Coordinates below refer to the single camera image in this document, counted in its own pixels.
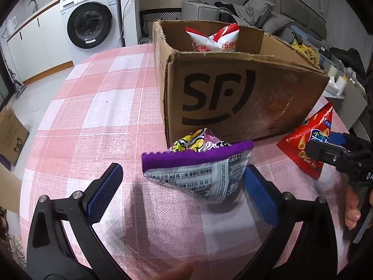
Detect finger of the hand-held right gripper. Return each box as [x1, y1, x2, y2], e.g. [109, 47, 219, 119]
[304, 141, 354, 168]
[329, 132, 373, 152]

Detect red chip bag blue logo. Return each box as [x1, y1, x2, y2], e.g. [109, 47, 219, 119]
[276, 101, 334, 180]

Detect black white patterned panel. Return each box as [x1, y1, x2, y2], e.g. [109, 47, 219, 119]
[139, 9, 183, 45]

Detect white washing machine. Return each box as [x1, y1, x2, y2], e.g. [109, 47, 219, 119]
[60, 0, 124, 57]

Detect pink plaid tablecloth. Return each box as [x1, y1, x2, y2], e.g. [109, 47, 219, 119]
[19, 45, 353, 280]

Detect dark cloth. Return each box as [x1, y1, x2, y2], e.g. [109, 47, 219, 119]
[329, 47, 366, 79]

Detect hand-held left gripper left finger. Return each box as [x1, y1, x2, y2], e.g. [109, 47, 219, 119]
[26, 163, 129, 280]

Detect grey clothes pile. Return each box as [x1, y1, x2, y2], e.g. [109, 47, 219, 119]
[214, 0, 276, 28]

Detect grey sofa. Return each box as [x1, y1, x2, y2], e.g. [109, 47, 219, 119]
[182, 0, 327, 41]

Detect purple white snack bag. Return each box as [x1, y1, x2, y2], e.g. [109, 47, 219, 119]
[142, 127, 255, 204]

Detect printed floor cardboard box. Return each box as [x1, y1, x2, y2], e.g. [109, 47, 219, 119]
[0, 103, 30, 167]

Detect person's right hand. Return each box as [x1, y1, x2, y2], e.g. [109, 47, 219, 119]
[345, 185, 362, 229]

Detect grey side table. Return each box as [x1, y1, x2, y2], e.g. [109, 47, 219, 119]
[318, 47, 368, 129]

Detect red white snack bag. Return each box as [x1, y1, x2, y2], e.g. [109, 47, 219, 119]
[185, 23, 240, 53]

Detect white counter cabinets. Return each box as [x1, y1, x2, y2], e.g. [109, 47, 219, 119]
[0, 0, 75, 85]

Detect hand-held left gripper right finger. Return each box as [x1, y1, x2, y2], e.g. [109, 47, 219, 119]
[233, 165, 340, 280]

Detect person's left hand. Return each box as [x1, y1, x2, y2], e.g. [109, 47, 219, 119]
[150, 261, 194, 280]

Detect yellow bag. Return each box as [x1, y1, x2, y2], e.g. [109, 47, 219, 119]
[292, 33, 319, 65]

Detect brown cardboard box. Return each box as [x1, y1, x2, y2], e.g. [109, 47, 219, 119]
[152, 20, 330, 148]

